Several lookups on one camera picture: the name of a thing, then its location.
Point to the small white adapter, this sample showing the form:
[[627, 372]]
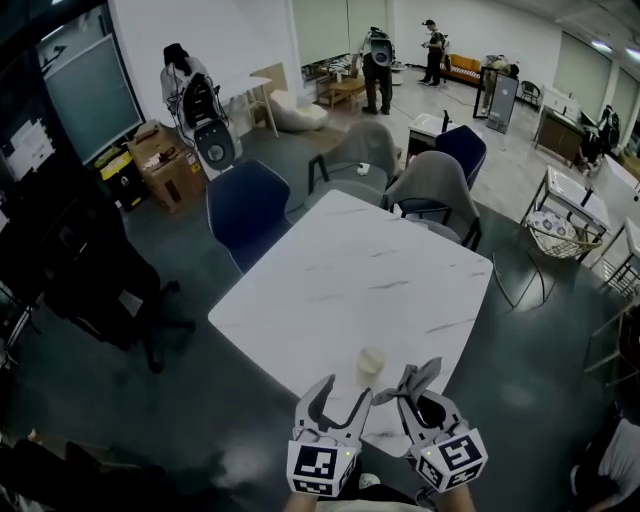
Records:
[[362, 169]]

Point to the dark blue chair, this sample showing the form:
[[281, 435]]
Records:
[[462, 150], [247, 210]]

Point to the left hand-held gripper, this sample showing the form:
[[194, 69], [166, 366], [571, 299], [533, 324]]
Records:
[[315, 462]]

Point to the frosted glass panel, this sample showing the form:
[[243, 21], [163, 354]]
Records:
[[92, 95]]

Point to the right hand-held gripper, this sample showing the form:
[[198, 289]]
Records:
[[457, 457]]

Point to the white paper notice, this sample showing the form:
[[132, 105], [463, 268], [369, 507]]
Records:
[[27, 147]]

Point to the light wooden board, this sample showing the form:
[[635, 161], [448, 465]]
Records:
[[272, 75]]

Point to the white desk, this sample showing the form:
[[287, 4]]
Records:
[[240, 84]]

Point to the grey glass door cabinet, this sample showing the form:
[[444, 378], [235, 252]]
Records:
[[502, 100]]

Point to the black metal frame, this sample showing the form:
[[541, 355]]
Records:
[[477, 95]]

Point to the yellow and black bin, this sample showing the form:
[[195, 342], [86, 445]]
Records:
[[120, 175]]

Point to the white beanbag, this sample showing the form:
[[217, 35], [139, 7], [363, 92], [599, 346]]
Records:
[[300, 115]]

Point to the person's white printed t-shirt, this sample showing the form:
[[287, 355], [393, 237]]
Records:
[[370, 508]]

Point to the wooden coffee table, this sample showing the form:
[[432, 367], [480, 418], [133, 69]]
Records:
[[347, 87]]

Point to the ceiling light tube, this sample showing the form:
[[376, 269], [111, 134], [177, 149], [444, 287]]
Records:
[[602, 46]]

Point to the white roller blind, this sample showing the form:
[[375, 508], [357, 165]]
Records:
[[582, 70], [340, 30]]

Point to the brown wooden cabinet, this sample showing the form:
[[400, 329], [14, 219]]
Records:
[[557, 132]]

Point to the grey backpack rig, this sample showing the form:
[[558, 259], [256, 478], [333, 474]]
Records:
[[381, 47]]

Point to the grey cloth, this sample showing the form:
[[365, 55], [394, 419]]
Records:
[[415, 382]]

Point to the person's left forearm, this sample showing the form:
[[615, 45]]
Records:
[[300, 502]]

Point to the wooden stool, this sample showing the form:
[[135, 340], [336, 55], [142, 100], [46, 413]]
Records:
[[632, 345]]

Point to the dark rattan chair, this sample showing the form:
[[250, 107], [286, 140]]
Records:
[[530, 92]]

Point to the brown cardboard box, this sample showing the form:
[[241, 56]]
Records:
[[167, 165]]

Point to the person's dark trousers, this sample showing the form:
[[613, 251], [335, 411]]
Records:
[[395, 492]]

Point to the black faucet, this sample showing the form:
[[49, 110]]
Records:
[[587, 196], [446, 122]]

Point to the black backpack rig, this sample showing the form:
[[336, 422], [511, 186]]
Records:
[[202, 105]]

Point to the orange sofa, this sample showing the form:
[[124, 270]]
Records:
[[462, 65]]

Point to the person's right white shoe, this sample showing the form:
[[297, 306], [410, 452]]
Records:
[[369, 480]]

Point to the grey upholstered chair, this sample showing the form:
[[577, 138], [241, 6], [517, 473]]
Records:
[[435, 185], [367, 145]]

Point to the person's right forearm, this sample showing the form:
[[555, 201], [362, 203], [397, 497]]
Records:
[[457, 500]]

